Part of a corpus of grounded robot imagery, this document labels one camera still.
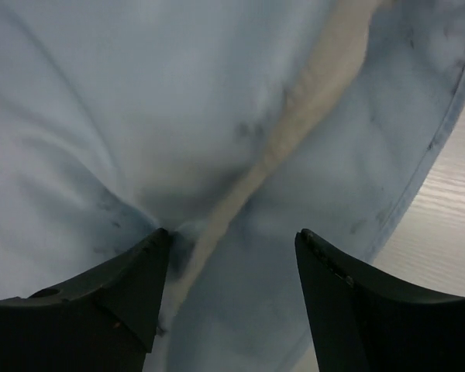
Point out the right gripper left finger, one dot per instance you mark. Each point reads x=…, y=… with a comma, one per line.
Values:
x=104, y=319

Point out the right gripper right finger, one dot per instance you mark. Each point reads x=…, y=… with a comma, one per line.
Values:
x=363, y=319

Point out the light blue pillowcase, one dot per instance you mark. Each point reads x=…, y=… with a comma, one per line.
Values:
x=121, y=117

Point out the white pillow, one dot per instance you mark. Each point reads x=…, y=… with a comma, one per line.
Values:
x=334, y=62

